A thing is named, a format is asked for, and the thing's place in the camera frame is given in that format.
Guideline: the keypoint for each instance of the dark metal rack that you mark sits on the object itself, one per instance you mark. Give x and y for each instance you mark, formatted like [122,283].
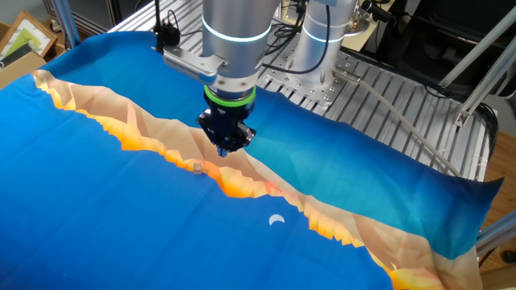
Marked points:
[105,14]

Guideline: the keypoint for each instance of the blue and orange tablecloth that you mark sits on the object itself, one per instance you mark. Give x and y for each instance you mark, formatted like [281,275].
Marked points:
[101,221]

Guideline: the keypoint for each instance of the wooden picture frame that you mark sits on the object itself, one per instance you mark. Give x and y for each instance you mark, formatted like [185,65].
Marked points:
[24,38]

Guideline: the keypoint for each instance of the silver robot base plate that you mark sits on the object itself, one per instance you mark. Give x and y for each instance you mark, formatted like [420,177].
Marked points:
[318,92]

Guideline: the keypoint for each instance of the silver aluminium frame bar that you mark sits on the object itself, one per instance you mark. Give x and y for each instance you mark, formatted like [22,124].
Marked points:
[500,233]
[479,46]
[483,90]

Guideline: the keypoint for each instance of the black cylindrical device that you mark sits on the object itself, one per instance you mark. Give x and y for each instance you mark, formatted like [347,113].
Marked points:
[377,12]

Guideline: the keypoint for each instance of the small black floor object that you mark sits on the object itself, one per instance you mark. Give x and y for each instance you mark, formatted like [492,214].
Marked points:
[510,256]

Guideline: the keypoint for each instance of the large black case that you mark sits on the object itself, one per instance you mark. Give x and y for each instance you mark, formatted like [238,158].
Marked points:
[435,40]

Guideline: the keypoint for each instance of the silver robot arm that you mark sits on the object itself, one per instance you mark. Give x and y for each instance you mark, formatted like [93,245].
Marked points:
[238,24]

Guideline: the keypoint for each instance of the small beige block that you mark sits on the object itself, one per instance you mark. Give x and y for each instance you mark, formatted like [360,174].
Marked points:
[197,168]

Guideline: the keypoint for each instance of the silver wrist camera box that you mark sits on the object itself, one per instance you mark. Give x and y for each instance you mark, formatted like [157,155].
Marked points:
[189,62]

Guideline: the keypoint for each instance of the brown cardboard box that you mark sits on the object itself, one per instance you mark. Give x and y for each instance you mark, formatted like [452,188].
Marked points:
[20,66]

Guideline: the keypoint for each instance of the blue aluminium frame post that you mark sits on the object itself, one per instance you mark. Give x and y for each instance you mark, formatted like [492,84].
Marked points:
[66,24]

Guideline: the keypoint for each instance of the light brown cardboard piece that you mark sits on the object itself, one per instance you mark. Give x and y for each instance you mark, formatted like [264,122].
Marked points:
[500,280]

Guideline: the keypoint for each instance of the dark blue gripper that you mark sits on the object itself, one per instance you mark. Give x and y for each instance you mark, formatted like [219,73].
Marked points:
[230,125]

